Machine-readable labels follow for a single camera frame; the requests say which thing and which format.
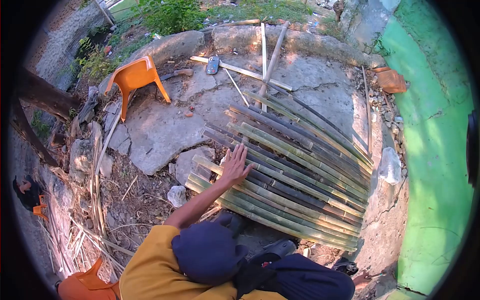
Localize person's left hand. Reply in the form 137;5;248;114
221;143;256;187

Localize person's right hand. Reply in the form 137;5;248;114
352;271;374;290

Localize pile of split bamboo slats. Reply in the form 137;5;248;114
185;89;375;253

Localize small white stone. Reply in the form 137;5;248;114
167;185;188;208

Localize person's legs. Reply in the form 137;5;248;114
214;211;359;300

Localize thin pale bamboo strip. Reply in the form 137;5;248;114
223;67;250;107
260;22;268;113

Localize pale flat wood slat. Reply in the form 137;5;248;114
190;55;293;92

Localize black mobile phone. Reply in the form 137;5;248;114
205;56;221;76

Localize round bamboo pole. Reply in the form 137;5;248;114
254;20;291;110

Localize large white rock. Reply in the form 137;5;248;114
378;146;403;186

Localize orange plastic chair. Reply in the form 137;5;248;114
104;55;172;123
57;257;122;300

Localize pale bamboo pole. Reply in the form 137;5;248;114
198;19;261;34

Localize person's body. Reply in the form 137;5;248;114
119;220;287;300

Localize long thin bamboo stick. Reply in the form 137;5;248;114
361;65;373;157

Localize orange brown plastic bag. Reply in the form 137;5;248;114
371;67;408;94

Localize heap of dry bamboo strips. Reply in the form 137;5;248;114
37;131;136;280

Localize dark tree trunk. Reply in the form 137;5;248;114
10;67;82;168

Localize machete with wooden handle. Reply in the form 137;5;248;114
160;68;194;82

